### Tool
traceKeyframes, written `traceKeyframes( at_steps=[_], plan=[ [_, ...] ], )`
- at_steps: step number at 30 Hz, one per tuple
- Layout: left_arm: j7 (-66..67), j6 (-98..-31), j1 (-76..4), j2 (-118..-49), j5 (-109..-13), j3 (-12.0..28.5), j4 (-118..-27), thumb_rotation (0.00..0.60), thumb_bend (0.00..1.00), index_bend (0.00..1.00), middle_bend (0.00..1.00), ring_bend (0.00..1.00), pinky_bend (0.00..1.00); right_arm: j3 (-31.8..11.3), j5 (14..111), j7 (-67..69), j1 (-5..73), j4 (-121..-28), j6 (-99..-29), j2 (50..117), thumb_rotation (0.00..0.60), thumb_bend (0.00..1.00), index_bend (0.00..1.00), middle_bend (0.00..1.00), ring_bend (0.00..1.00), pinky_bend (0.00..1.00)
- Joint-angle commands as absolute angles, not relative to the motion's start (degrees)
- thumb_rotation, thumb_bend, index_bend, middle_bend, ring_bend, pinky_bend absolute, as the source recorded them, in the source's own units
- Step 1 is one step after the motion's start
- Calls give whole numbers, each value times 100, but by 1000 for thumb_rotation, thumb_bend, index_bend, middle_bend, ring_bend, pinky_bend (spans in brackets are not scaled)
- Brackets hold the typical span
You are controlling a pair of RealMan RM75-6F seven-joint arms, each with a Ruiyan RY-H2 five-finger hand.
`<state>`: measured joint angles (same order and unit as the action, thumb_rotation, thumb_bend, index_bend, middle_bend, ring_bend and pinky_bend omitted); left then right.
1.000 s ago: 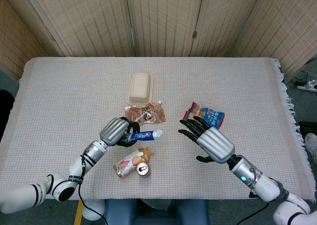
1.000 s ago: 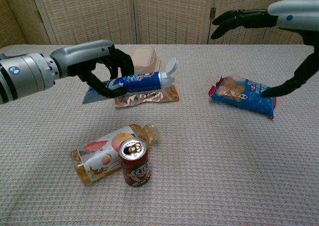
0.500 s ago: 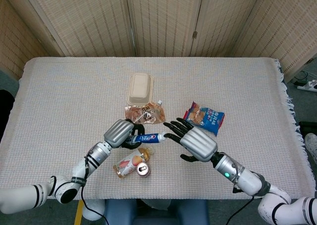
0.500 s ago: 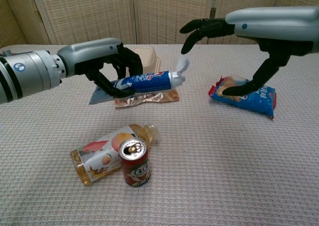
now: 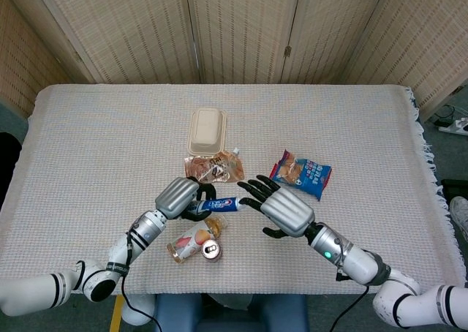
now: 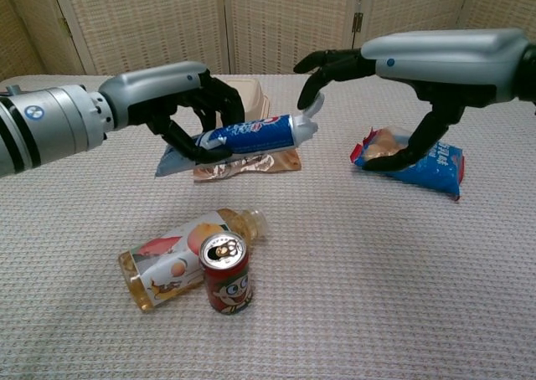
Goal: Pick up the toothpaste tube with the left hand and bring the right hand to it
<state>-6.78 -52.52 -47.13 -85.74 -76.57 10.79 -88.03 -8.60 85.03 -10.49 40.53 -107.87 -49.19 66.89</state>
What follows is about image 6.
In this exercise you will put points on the beige takeout food box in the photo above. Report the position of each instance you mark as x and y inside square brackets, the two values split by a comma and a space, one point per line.
[255, 99]

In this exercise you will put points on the white woven tablecloth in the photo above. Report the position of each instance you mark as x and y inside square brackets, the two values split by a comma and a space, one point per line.
[377, 271]

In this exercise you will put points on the blue snack bag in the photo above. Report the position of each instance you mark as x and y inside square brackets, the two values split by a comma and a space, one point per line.
[435, 170]

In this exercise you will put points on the juice bottle with fruit label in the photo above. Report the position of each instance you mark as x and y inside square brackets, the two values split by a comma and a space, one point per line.
[167, 263]

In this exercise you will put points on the metal screen hinge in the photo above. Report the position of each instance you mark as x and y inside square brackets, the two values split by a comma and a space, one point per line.
[357, 22]

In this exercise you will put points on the red drink can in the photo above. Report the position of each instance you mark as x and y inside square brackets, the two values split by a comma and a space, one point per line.
[226, 288]

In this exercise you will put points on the brown foil spout pouch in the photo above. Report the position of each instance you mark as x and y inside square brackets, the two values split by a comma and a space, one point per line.
[251, 164]

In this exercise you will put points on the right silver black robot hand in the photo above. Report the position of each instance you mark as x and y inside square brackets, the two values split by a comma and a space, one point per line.
[452, 62]

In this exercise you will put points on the blue white toothpaste tube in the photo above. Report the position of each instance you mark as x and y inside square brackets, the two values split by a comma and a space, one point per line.
[259, 135]

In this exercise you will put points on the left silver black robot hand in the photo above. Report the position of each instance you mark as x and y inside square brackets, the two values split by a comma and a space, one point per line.
[146, 87]

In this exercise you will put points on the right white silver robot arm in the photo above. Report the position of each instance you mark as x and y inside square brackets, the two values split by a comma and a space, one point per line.
[529, 74]

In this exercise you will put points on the beige woven folding screen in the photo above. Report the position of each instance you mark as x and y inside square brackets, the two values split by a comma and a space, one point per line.
[146, 20]

